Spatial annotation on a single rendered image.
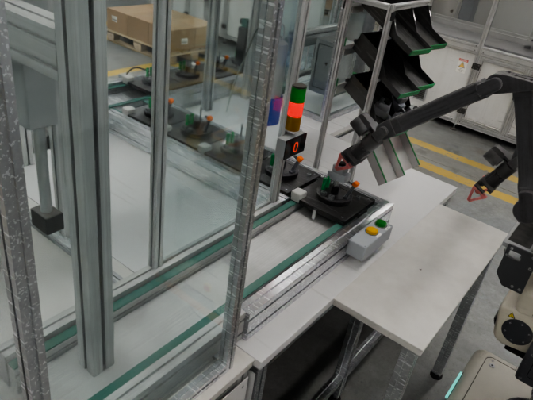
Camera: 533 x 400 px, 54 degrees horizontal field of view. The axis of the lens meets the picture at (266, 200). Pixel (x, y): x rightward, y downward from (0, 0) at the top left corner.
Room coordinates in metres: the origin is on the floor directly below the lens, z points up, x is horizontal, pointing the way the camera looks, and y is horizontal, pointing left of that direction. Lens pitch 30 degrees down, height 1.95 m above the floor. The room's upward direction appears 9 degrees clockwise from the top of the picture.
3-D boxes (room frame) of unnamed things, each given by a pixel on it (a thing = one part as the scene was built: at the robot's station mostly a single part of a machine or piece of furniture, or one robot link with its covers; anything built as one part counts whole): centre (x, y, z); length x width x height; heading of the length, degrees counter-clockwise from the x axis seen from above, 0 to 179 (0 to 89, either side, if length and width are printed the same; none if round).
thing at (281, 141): (1.67, -0.05, 1.29); 0.12 x 0.05 x 0.25; 146
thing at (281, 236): (1.53, -0.07, 0.91); 0.84 x 0.28 x 0.10; 146
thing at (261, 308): (1.45, -0.23, 0.91); 0.89 x 0.06 x 0.11; 146
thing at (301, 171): (1.90, -0.04, 1.01); 0.24 x 0.24 x 0.13; 56
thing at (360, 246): (1.57, -0.39, 0.93); 0.21 x 0.07 x 0.06; 146
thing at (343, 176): (1.76, -0.25, 1.09); 0.08 x 0.04 x 0.07; 56
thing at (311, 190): (1.76, -0.25, 0.96); 0.24 x 0.24 x 0.02; 56
